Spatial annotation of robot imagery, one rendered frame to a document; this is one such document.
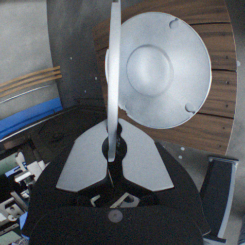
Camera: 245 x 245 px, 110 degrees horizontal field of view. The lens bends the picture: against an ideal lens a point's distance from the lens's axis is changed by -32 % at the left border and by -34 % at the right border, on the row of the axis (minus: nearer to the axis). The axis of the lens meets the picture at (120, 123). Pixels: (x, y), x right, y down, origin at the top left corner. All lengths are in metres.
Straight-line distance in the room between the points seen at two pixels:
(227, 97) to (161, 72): 0.15
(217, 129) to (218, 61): 0.14
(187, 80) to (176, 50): 0.07
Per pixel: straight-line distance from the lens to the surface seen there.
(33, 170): 0.66
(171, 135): 0.34
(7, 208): 0.83
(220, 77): 0.28
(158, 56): 0.29
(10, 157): 0.97
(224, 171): 0.70
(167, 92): 0.30
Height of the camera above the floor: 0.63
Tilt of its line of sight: 40 degrees down
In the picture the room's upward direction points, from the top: 119 degrees counter-clockwise
